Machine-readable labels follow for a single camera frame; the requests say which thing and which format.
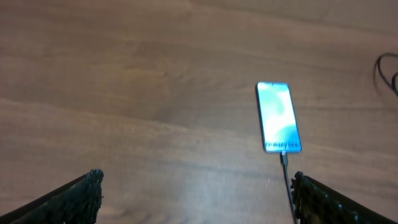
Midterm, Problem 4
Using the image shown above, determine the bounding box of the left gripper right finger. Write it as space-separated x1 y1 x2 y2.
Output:
290 172 397 224

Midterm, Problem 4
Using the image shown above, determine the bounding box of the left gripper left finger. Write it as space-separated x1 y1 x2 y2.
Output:
1 169 104 223

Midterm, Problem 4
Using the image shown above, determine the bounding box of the black USB charging cable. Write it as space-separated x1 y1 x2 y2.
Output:
280 52 398 224

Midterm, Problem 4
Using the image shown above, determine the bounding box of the Samsung Galaxy smartphone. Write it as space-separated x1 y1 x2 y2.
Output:
256 82 302 153

